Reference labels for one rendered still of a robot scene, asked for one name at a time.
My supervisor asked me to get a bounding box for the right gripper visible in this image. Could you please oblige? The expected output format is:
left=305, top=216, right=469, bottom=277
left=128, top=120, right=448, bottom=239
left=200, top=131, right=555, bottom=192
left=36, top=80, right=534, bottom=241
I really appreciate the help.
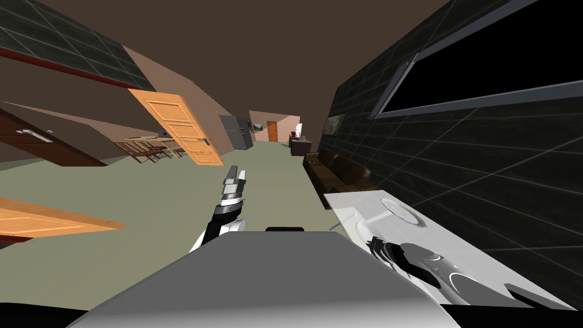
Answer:
left=370, top=235, right=389, bottom=265

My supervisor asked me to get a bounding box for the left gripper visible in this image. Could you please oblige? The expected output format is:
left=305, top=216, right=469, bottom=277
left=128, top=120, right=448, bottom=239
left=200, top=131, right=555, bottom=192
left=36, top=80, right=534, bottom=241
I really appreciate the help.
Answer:
left=221, top=165, right=247, bottom=198

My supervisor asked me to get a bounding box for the grey tall fridge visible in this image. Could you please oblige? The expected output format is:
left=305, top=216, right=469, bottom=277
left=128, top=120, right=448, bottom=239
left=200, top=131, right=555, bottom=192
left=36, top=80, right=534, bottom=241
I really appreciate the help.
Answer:
left=219, top=114, right=255, bottom=151

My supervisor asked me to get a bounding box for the dark low cabinet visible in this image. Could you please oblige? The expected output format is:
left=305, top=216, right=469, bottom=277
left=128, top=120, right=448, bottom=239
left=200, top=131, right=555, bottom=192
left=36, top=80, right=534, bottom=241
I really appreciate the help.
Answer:
left=288, top=122, right=314, bottom=158

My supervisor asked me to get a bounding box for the orange panelled door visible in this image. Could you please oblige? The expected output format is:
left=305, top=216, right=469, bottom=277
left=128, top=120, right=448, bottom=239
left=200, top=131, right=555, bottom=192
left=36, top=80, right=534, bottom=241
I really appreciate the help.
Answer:
left=127, top=88, right=225, bottom=167
left=0, top=196, right=127, bottom=243

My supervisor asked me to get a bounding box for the white sink counter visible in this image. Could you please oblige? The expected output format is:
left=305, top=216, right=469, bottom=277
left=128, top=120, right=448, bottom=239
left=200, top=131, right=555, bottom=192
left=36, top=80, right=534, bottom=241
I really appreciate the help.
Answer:
left=322, top=190, right=580, bottom=311

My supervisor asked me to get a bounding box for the brown leather sofa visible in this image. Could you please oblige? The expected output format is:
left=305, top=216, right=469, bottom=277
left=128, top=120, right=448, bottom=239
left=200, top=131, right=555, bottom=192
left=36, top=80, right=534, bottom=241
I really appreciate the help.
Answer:
left=302, top=147, right=378, bottom=211

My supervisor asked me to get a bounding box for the wooden table with chairs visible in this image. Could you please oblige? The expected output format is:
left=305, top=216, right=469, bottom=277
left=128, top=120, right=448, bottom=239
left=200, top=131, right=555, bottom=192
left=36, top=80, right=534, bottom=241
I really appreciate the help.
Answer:
left=113, top=132, right=188, bottom=165

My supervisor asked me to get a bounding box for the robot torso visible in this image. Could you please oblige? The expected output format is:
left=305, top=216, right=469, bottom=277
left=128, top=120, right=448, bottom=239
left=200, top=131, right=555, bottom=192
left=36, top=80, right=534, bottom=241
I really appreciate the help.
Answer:
left=67, top=225, right=462, bottom=328

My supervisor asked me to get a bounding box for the dark brown door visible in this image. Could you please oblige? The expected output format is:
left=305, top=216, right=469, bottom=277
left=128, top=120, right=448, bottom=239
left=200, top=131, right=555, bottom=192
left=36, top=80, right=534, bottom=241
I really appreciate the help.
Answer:
left=0, top=108, right=108, bottom=167

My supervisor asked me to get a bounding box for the grey framed dark window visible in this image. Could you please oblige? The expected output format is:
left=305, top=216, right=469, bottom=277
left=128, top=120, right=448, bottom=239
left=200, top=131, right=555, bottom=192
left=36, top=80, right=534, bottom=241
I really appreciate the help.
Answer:
left=368, top=0, right=583, bottom=121

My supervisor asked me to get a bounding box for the framed wall picture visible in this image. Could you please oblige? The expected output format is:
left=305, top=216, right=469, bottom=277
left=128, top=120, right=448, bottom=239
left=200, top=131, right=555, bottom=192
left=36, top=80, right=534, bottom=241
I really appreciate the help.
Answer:
left=323, top=113, right=347, bottom=137

